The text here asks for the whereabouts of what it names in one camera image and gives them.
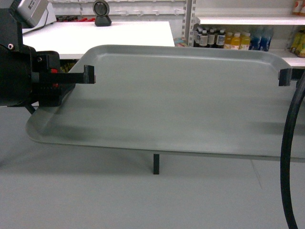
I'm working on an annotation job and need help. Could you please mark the black thick cable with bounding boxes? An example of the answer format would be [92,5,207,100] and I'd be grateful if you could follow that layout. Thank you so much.
[280,71,305,229]

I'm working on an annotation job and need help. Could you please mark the dark tea bottle right labelled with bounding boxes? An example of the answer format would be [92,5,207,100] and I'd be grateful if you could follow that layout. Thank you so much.
[216,30,225,48]

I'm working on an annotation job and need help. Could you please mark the black round barcode scanner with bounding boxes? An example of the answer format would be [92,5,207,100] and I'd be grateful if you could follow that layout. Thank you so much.
[92,0,112,27]

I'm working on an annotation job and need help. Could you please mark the orange juice bottle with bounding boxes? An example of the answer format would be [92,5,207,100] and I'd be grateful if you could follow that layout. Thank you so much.
[239,32,251,50]
[224,32,233,49]
[231,33,241,50]

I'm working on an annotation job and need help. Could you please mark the black table leg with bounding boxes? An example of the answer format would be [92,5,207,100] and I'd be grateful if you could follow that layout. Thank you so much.
[153,154,160,175]

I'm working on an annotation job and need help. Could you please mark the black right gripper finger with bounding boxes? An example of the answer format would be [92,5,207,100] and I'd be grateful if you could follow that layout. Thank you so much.
[278,68,305,86]

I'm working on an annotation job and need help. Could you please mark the red cap soy sauce bottles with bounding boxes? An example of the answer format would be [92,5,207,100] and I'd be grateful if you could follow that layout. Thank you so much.
[56,15,95,22]

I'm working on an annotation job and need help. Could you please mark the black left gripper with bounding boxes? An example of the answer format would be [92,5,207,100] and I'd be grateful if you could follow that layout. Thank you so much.
[30,51,96,107]

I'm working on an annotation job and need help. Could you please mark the blue drink bottle left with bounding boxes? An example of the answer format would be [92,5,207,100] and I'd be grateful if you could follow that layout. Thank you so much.
[249,26,263,50]

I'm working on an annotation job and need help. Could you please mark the dark tea bottle middle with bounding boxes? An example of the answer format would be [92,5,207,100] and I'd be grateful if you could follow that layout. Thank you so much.
[199,30,208,48]

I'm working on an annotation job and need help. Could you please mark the orange juice bottle front right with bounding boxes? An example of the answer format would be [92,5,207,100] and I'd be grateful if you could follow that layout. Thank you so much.
[239,32,251,50]

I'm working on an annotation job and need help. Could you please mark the orange juice bottle front left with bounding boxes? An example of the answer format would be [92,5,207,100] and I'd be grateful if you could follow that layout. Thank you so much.
[231,33,241,50]

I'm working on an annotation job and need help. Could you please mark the white top shelf board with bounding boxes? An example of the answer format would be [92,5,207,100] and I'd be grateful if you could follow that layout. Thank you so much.
[195,15,305,25]

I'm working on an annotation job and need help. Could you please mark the white checkout counter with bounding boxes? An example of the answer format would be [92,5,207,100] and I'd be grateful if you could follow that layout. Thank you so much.
[23,21,174,60]

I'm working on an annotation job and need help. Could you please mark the white slotted shelf upright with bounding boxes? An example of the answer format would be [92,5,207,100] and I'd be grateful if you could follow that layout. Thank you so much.
[182,0,197,47]

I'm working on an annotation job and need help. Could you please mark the grey plastic serving tray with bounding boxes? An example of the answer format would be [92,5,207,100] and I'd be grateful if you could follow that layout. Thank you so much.
[26,45,296,158]

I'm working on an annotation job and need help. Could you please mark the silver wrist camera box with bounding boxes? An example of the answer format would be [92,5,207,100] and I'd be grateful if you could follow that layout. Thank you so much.
[10,0,49,29]

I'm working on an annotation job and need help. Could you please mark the orange juice bottle back left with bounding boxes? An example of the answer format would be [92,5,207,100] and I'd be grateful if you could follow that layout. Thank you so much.
[224,32,233,49]

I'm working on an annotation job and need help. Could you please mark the white cash register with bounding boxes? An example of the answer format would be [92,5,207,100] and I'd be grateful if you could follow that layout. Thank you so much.
[22,2,57,34]

